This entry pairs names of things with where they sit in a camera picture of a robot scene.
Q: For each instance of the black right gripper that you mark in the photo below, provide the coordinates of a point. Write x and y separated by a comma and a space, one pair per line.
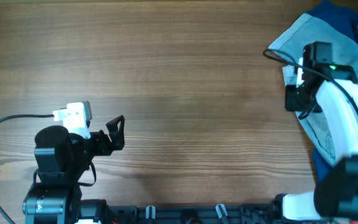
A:
293, 101

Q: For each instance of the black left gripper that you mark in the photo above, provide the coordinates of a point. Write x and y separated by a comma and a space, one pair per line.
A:
107, 139

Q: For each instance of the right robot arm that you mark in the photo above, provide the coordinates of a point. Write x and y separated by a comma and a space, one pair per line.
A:
325, 87

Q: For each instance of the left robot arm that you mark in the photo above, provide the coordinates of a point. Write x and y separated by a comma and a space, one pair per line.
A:
62, 157

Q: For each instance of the dark blue garment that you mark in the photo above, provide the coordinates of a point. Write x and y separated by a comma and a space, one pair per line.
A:
343, 19

